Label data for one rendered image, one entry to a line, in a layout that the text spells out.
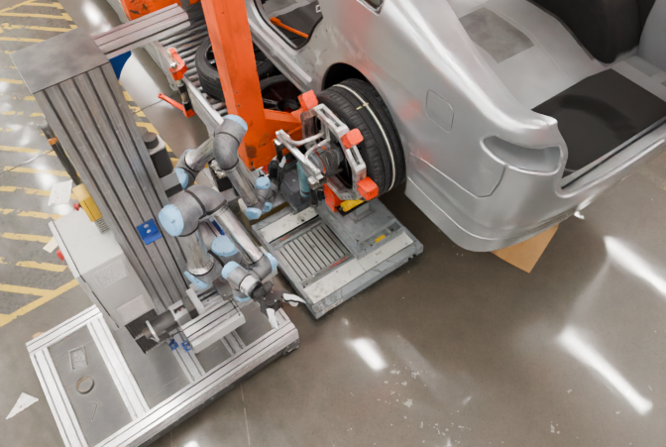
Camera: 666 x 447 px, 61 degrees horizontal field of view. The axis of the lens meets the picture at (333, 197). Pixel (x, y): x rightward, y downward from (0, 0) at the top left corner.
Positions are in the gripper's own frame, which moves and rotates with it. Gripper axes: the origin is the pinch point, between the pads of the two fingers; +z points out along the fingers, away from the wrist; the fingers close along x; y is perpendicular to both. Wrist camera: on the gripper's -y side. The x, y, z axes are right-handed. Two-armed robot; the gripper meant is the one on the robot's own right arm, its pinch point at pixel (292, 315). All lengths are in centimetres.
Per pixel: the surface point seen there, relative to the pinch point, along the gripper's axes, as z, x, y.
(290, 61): -133, -142, 14
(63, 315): -163, 32, 130
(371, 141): -41, -102, 1
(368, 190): -32, -91, 23
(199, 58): -229, -145, 55
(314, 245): -72, -100, 105
